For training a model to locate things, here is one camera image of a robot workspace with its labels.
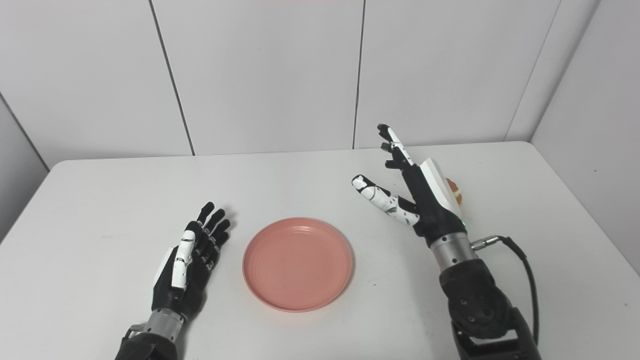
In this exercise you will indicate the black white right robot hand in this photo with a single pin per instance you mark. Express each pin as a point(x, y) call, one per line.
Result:
point(432, 210)

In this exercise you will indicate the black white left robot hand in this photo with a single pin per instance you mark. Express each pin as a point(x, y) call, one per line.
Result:
point(172, 295)

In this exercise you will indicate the cream puff pastry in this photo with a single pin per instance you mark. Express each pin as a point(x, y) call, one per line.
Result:
point(455, 190)

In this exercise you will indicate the pink round plate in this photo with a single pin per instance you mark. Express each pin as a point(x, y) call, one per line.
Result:
point(297, 265)

